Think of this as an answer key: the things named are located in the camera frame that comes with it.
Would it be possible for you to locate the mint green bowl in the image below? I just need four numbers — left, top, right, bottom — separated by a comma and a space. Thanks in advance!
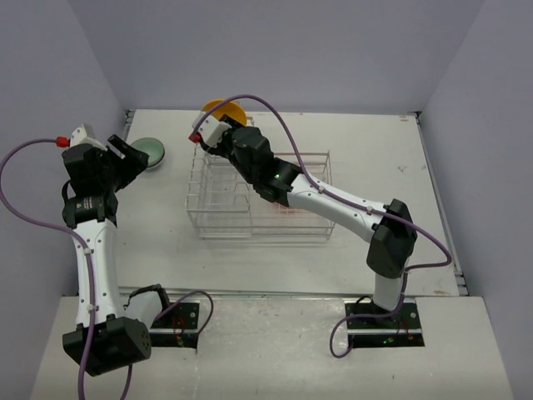
131, 137, 166, 171

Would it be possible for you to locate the yellow bowl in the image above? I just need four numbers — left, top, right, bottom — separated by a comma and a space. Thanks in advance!
207, 101, 247, 127

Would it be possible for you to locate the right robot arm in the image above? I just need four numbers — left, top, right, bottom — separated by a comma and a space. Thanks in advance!
191, 127, 417, 328

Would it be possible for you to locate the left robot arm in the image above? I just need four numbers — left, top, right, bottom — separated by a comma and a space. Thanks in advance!
62, 127, 173, 377

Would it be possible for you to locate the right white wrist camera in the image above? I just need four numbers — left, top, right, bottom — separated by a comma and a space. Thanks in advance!
188, 112, 231, 148

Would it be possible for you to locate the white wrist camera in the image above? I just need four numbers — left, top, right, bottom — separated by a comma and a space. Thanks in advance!
188, 112, 231, 148
69, 123, 124, 159

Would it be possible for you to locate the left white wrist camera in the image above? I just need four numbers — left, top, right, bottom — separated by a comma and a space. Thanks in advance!
69, 123, 124, 159

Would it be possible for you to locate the white wire dish rack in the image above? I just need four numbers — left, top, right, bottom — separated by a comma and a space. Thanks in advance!
186, 145, 335, 242

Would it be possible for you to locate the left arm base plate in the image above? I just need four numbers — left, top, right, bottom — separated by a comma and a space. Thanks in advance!
149, 302, 200, 349

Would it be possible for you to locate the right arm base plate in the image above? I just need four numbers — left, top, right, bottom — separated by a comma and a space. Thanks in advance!
346, 300, 425, 349

